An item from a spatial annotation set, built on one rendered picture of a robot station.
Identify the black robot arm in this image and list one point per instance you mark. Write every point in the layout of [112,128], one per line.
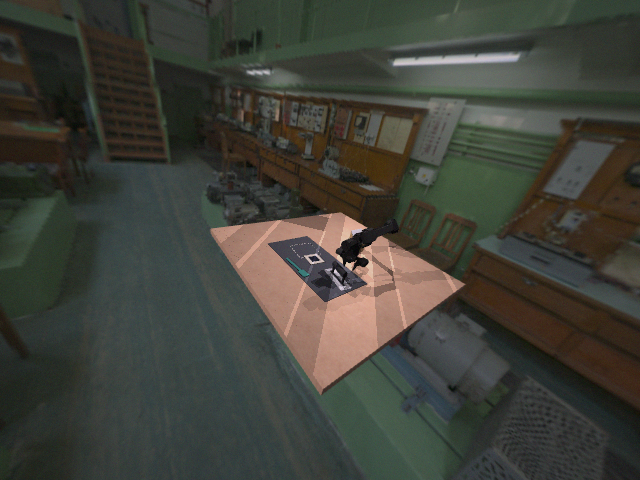
[367,236]

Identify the white tile with dark top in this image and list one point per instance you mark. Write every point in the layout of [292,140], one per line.
[314,259]

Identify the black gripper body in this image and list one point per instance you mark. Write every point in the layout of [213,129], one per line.
[361,261]

